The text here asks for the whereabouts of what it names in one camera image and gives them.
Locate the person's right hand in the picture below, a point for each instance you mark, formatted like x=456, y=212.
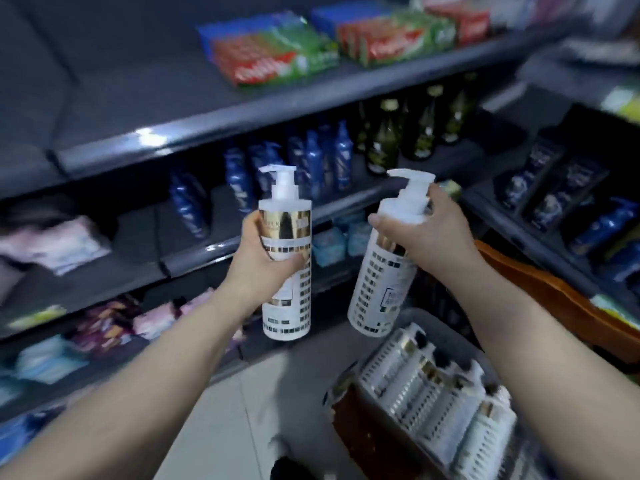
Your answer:
x=440, y=239

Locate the person's left hand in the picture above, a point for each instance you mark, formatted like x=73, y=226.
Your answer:
x=250, y=274

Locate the person's left thumb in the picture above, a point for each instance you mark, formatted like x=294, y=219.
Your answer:
x=285, y=266

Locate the person's right thumb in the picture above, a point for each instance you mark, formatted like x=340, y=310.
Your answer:
x=384, y=226

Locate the white gold-banded pump bottle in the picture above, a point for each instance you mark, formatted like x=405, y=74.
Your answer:
x=290, y=224
x=380, y=279

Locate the person's right forearm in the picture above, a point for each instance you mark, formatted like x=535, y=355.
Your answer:
x=540, y=364

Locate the person's left forearm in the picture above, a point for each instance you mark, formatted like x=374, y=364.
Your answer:
x=130, y=389

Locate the light blue packets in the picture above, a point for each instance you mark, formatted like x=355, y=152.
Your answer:
x=340, y=242

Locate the grey metal shelf board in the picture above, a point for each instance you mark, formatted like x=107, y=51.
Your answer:
x=225, y=244
x=100, y=294
x=200, y=109

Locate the row of dark green bottles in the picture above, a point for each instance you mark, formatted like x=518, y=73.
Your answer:
x=395, y=129

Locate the row of blue bottles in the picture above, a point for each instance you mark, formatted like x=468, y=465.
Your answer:
x=310, y=159

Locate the grey plastic crate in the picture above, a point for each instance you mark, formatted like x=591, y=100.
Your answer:
x=440, y=324

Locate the dark blue pouch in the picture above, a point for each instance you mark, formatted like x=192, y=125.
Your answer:
x=515, y=187
x=567, y=192
x=530, y=164

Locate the group of white pump bottles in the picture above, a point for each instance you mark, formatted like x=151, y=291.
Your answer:
x=440, y=399

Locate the brown cardboard piece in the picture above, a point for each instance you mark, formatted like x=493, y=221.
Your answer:
x=370, y=434

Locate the purple packets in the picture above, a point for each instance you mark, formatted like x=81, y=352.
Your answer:
x=105, y=324

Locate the black shoe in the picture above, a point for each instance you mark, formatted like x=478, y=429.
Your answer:
x=287, y=459

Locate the stack of red-green toothpaste boxes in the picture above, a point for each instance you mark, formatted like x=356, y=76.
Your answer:
x=272, y=49
x=400, y=27

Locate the pile of pink white packets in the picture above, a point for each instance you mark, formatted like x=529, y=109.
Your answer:
x=55, y=244

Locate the grey metal shelf unit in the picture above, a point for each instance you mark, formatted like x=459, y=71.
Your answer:
x=575, y=84

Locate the yellow-green packet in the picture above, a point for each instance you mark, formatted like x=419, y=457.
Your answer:
x=37, y=317

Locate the pale blue packets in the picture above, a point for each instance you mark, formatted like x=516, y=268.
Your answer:
x=45, y=359

